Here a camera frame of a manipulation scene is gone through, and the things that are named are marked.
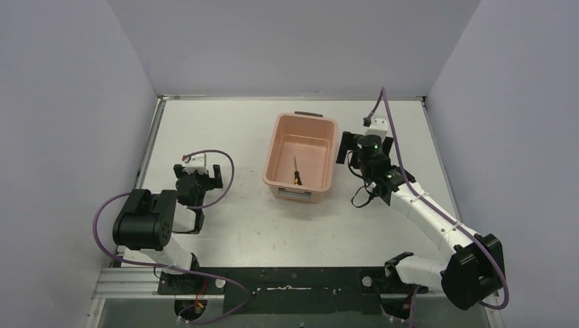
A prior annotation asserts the black yellow screwdriver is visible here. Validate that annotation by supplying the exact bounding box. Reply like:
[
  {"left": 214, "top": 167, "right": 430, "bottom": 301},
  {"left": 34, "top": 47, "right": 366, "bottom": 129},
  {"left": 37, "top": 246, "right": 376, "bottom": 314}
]
[{"left": 294, "top": 156, "right": 302, "bottom": 185}]

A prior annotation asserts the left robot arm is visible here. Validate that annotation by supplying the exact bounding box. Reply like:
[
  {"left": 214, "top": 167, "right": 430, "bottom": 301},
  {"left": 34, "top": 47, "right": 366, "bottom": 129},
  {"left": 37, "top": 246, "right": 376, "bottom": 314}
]
[{"left": 112, "top": 164, "right": 223, "bottom": 295}]

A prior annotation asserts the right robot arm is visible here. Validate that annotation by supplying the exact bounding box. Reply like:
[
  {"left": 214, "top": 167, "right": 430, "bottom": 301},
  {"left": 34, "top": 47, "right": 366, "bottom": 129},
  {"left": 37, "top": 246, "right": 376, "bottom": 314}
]
[{"left": 336, "top": 132, "right": 506, "bottom": 310}]

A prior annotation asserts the pink plastic bin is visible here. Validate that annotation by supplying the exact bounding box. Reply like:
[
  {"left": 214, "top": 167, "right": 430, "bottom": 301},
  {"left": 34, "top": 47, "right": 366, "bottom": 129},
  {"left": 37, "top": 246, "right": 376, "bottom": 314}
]
[{"left": 262, "top": 111, "right": 338, "bottom": 204}]

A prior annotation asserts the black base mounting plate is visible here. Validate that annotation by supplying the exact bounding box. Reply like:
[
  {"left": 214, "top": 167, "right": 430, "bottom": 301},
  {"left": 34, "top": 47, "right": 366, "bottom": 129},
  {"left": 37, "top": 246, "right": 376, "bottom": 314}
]
[{"left": 157, "top": 266, "right": 414, "bottom": 317}]

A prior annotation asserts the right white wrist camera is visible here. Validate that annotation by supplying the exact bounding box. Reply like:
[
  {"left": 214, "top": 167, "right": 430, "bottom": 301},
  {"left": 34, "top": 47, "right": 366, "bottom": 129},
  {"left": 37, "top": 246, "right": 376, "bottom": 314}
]
[{"left": 363, "top": 116, "right": 389, "bottom": 141}]

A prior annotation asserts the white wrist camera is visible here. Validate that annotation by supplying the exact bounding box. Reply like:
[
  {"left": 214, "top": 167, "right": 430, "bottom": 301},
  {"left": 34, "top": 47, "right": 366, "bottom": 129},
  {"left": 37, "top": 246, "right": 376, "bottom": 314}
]
[
  {"left": 182, "top": 153, "right": 207, "bottom": 174},
  {"left": 363, "top": 116, "right": 389, "bottom": 141}
]

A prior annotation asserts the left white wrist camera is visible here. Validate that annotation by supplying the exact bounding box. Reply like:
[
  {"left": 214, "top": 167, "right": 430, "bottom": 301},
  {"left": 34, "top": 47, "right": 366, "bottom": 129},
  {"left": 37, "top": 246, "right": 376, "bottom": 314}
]
[{"left": 182, "top": 153, "right": 207, "bottom": 174}]

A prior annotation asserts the aluminium front rail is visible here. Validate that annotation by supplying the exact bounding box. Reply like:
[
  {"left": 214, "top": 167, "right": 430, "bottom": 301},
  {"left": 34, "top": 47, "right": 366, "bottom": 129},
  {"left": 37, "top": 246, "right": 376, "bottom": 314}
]
[{"left": 92, "top": 266, "right": 498, "bottom": 300}]

